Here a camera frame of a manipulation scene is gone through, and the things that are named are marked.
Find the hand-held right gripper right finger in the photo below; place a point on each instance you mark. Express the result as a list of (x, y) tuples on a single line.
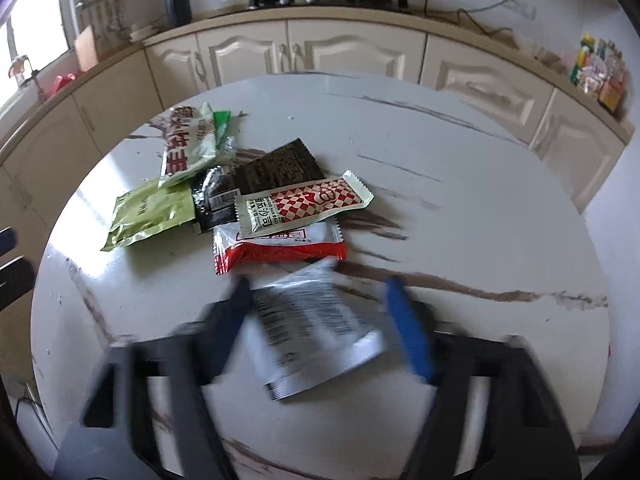
[(410, 330)]

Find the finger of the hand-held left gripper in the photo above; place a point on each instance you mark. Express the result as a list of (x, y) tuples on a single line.
[(15, 280), (7, 241)]

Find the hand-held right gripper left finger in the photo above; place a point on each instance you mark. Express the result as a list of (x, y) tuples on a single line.
[(227, 330)]

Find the silver white printed packet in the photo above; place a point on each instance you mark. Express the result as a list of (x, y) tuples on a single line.
[(310, 330)]

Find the red and white packet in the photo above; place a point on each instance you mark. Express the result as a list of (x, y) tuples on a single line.
[(280, 250)]

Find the small black packet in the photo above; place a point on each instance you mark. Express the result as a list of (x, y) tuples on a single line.
[(215, 200)]

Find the olive green packet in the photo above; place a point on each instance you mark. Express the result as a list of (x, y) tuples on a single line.
[(145, 210)]

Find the red checkered white wrapper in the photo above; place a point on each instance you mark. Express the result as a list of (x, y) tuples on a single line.
[(310, 200)]

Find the small red container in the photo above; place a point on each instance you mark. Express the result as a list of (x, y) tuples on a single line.
[(62, 83)]

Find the dark brown packet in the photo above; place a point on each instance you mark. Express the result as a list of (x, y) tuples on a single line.
[(280, 165)]

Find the small clear wrapper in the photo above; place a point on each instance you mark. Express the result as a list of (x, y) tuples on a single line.
[(227, 152)]

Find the green and white packet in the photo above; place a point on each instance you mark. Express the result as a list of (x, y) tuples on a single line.
[(187, 145)]

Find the wooden cutting board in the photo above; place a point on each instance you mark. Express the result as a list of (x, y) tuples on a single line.
[(86, 50)]

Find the kitchen window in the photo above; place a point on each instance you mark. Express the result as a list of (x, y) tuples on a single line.
[(35, 25)]

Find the round white marble table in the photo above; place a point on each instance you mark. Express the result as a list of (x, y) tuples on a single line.
[(350, 50)]

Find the black canister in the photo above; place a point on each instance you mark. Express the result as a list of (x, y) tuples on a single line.
[(179, 7)]

